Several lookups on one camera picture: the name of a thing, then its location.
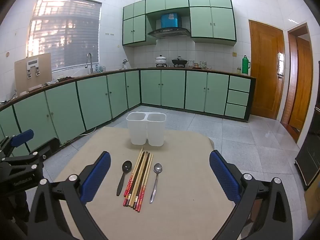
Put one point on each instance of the black plastic spoon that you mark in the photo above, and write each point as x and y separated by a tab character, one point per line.
127	166

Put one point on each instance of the white two-compartment utensil holder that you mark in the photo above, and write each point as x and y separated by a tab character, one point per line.
136	130

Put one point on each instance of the dark brown chopstick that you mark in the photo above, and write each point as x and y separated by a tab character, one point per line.
138	177
142	175

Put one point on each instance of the green wall cabinets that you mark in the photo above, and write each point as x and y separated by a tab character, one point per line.
212	22

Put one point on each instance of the green base cabinets with counter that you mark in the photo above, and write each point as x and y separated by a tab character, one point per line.
172	87

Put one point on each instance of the metal spoon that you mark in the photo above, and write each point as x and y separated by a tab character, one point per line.
157	168

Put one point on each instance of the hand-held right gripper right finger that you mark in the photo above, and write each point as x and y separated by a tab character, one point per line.
225	177

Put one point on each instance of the white device on board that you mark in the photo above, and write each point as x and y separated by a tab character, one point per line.
32	62

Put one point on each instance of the chrome kitchen faucet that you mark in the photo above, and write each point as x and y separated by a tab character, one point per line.
89	55

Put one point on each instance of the dark cloth on counter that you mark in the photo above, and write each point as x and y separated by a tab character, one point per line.
62	79

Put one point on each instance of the window with blinds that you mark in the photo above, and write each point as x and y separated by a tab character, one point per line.
65	30

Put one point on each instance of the cardboard box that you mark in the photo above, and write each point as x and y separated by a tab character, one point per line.
313	202

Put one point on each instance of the wall sockets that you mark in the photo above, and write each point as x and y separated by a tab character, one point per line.
109	34

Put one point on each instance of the green thermos flask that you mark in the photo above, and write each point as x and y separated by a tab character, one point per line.
245	66

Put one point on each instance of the wooden door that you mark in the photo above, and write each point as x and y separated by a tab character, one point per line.
266	67
301	85

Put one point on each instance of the bottles beside faucet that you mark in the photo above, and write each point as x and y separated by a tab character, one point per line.
101	68

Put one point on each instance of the black wok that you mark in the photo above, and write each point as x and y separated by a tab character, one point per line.
179	61

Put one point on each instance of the patterned jar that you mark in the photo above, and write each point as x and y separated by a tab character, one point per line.
203	65

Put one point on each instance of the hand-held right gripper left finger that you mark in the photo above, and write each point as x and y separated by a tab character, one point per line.
96	177

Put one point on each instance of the black cabinet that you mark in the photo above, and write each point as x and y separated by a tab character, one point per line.
310	155

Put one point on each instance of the stacked bowls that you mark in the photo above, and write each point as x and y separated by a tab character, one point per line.
191	63

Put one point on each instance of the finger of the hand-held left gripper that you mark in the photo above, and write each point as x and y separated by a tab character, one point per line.
22	137
53	146

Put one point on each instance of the small glass jar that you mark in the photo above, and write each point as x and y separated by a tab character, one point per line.
238	70

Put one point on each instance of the beige table cover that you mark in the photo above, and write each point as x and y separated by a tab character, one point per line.
180	192

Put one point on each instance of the blue box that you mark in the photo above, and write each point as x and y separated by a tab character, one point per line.
171	20

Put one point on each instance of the brown cardboard board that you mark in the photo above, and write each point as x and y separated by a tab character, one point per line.
21	80

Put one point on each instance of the white lidded pot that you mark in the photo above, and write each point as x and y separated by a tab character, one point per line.
161	60

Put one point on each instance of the black range hood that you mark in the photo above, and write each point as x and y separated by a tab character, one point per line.
168	32

